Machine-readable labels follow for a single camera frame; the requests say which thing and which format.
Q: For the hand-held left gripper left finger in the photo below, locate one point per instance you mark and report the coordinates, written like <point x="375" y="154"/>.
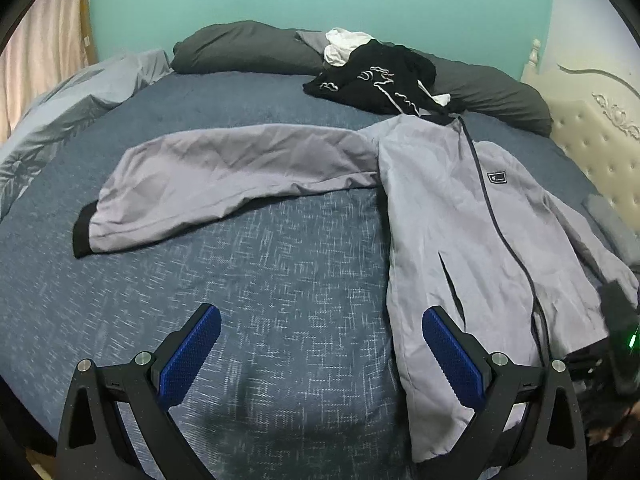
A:
<point x="192" y="355"/>

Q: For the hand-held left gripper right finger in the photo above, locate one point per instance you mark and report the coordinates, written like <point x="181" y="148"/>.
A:
<point x="452" y="360"/>

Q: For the grey jacket with black lining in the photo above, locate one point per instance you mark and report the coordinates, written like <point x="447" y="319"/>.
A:
<point x="450" y="220"/>

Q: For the folded grey cloth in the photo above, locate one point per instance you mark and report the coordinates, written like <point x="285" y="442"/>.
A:
<point x="610" y="220"/>

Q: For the cream tufted headboard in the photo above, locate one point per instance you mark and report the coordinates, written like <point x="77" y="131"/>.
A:
<point x="590" y="140"/>

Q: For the light grey blanket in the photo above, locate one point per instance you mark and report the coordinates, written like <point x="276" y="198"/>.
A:
<point x="75" y="105"/>

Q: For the black printed hoodie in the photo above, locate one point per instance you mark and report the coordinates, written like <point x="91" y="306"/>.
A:
<point x="370" y="80"/>

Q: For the dark grey long pillow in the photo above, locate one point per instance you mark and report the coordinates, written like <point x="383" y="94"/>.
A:
<point x="240" y="47"/>

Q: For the white garment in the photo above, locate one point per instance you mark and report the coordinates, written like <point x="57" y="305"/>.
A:
<point x="340" y="52"/>

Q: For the pink curtain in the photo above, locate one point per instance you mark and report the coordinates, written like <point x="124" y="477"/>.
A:
<point x="45" y="60"/>

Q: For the wooden board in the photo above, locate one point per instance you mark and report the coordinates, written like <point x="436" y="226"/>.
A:
<point x="90" y="40"/>

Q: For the light grey garment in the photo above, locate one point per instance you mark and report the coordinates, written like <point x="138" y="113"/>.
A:
<point x="312" y="40"/>

